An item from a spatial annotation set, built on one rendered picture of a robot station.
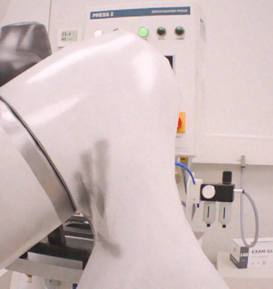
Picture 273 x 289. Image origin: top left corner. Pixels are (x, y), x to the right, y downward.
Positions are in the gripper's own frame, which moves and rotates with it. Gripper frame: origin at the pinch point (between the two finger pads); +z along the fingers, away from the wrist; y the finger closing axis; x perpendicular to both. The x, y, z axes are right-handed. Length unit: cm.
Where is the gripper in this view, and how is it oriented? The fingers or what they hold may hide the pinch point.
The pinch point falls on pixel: (55, 233)
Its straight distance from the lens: 86.8
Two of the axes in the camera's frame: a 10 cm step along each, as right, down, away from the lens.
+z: 0.8, 9.2, 3.8
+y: -3.0, 3.8, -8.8
